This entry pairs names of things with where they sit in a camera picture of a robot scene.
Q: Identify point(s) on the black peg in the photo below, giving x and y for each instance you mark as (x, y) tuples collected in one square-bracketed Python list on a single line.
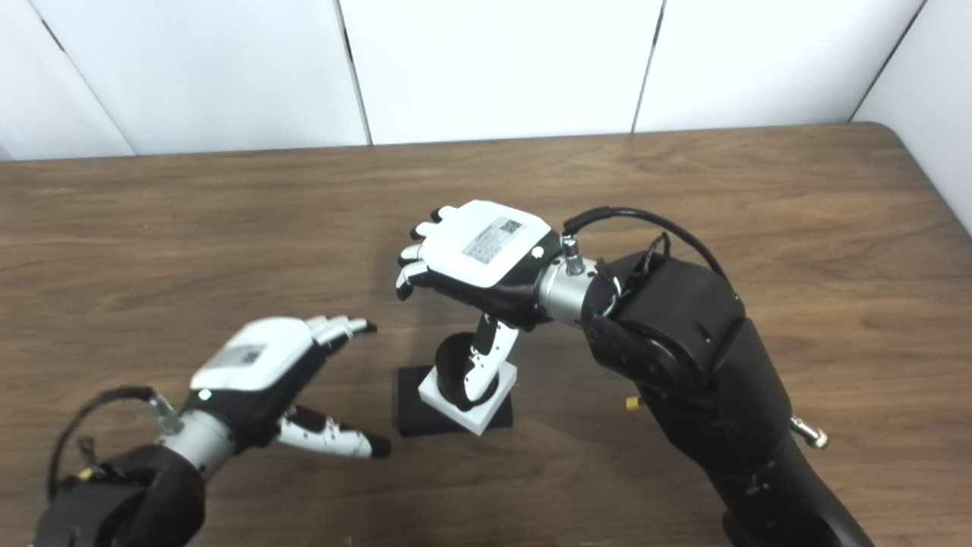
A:
[(408, 414)]

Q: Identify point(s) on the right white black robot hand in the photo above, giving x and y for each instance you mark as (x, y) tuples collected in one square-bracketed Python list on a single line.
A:
[(486, 243)]

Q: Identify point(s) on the white square piece with hole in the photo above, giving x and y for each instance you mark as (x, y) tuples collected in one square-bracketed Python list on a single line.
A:
[(456, 414)]

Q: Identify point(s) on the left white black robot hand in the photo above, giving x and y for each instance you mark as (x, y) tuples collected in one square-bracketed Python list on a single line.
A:
[(254, 357)]

